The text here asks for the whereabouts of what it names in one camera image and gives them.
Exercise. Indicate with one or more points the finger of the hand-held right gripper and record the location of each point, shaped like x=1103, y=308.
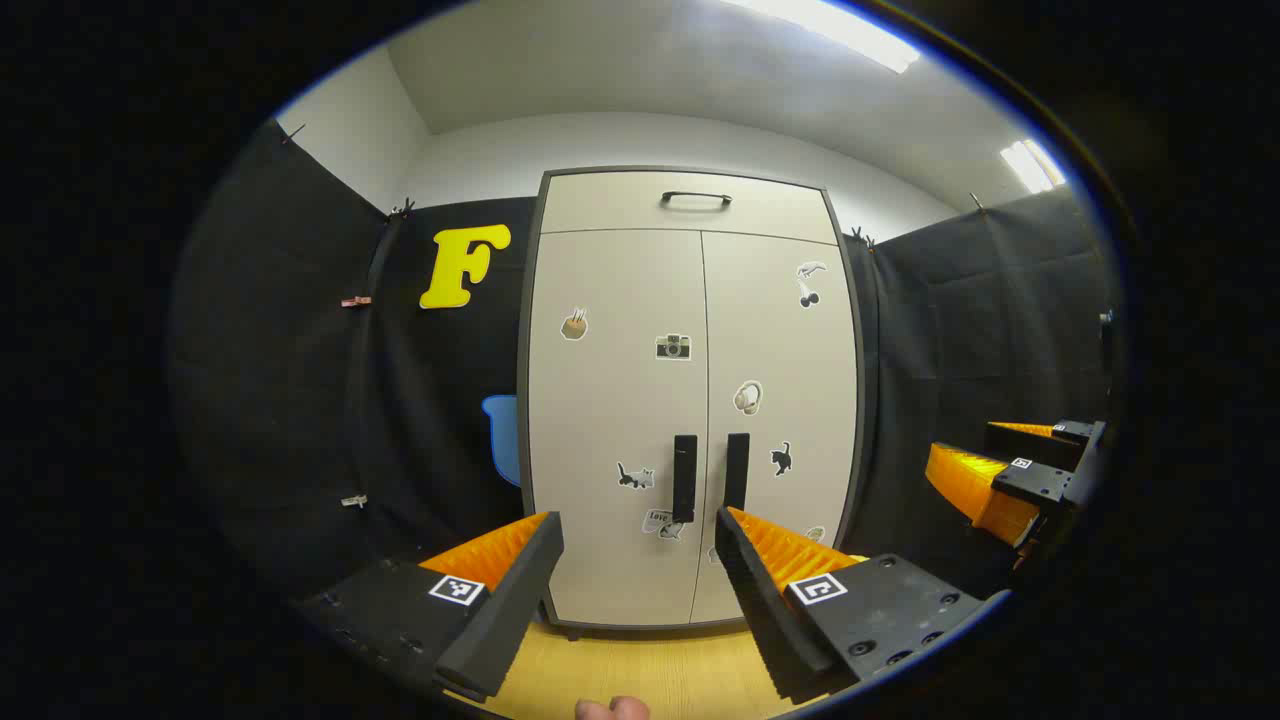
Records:
x=970, y=485
x=1075, y=432

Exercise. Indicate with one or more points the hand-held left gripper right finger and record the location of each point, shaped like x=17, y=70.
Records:
x=760, y=610

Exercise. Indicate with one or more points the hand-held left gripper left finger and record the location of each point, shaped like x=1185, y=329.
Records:
x=510, y=610

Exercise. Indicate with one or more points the beige cabinet door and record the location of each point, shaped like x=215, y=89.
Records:
x=610, y=400
x=790, y=360

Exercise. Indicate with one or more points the beige double-door shoe cabinet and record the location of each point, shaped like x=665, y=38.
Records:
x=600, y=205

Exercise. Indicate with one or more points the short ceiling light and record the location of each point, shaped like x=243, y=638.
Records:
x=1030, y=165

